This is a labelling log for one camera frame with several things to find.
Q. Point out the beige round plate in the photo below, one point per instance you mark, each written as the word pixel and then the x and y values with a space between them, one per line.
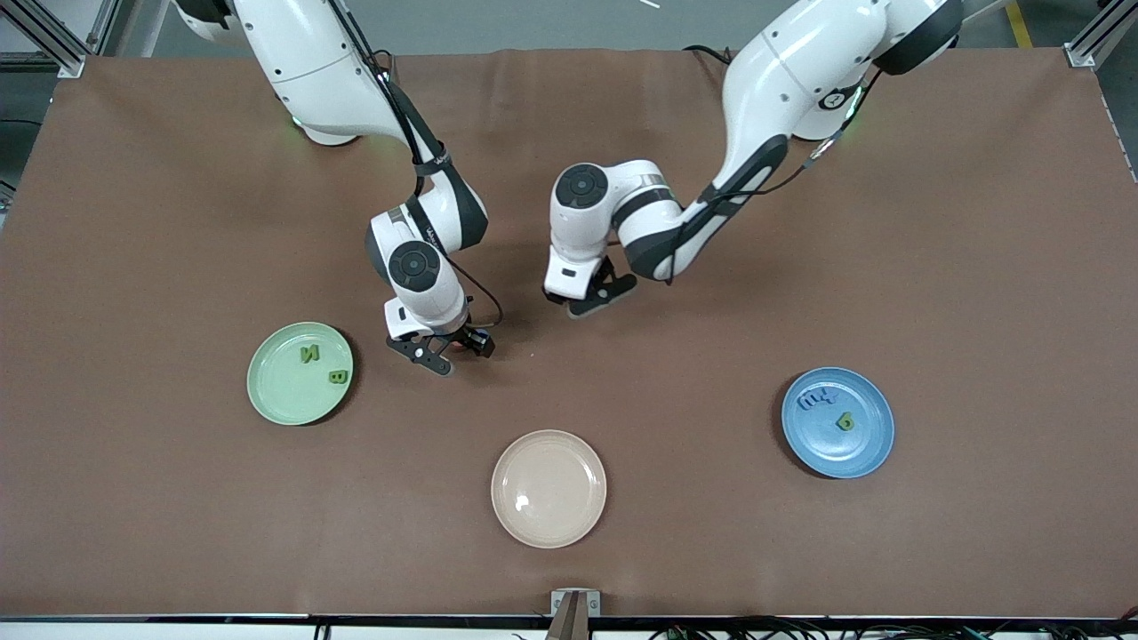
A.
pixel 548 489

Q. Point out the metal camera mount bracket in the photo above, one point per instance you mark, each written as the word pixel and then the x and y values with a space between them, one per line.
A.
pixel 573 604

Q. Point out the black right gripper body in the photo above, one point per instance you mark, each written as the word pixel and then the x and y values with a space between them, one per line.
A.
pixel 460 335

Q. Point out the yellow floor tape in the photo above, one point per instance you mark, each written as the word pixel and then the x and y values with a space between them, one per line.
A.
pixel 1020 27

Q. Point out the brown table cover mat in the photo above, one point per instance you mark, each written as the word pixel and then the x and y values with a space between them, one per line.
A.
pixel 178 222

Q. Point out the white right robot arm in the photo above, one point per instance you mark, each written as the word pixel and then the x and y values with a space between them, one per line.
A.
pixel 302 62

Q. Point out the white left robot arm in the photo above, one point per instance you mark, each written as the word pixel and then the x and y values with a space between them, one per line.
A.
pixel 782 71

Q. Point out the green lowercase letter q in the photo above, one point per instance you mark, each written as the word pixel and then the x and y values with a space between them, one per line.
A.
pixel 845 421

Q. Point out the blue round plate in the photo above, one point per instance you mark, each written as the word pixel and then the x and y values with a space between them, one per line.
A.
pixel 837 444

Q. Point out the black table edge strip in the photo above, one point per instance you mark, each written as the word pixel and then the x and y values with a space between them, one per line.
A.
pixel 400 621

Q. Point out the light green round plate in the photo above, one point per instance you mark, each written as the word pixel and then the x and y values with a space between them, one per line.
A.
pixel 284 391

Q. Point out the white stand leg with caster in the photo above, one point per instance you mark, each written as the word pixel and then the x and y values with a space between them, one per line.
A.
pixel 982 11

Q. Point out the green capital letter N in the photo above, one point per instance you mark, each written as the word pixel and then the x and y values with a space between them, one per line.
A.
pixel 309 354

